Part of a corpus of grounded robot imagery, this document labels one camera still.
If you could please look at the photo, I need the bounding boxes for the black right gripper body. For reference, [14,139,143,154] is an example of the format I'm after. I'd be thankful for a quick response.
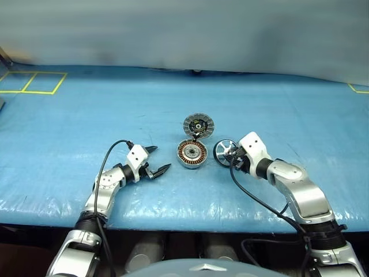
[230,146,252,174]

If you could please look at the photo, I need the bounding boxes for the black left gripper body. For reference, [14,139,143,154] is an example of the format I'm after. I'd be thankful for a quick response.
[142,163,155,181]

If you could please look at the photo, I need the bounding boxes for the silver spoked motor rotor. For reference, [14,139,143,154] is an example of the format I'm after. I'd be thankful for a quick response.
[213,138,240,167]

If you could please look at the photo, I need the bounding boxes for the motor stator with copper windings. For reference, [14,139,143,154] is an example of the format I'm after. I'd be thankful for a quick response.
[176,138,208,168]

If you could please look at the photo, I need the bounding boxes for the round grey rotor disc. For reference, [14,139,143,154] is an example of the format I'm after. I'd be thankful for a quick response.
[183,113,216,140]

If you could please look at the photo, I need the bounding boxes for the blue plastic table cover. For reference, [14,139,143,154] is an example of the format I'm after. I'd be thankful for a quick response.
[0,65,369,233]

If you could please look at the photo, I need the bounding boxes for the grey rounded cylinder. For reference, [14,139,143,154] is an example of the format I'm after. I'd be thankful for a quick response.
[201,235,239,262]
[125,235,165,272]

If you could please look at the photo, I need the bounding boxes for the grey robot torso with emblem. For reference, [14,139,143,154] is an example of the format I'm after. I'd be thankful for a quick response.
[121,258,246,277]

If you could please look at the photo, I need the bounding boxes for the dark metal bar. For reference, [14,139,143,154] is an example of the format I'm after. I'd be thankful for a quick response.
[0,47,14,67]

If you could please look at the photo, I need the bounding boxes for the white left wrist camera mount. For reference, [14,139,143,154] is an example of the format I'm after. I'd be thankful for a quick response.
[126,145,150,182]

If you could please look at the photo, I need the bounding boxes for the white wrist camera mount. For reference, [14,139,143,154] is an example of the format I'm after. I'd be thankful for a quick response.
[126,145,150,182]
[238,131,273,177]

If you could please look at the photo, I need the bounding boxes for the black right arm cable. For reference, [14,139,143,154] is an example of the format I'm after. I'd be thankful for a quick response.
[229,164,314,277]

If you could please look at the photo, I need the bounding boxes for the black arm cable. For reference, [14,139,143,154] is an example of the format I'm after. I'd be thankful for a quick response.
[229,164,314,277]
[94,139,134,277]

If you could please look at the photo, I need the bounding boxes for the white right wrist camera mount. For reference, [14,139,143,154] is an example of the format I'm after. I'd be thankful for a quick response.
[238,131,273,177]

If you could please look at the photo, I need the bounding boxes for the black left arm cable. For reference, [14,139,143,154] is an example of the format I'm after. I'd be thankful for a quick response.
[94,139,134,277]

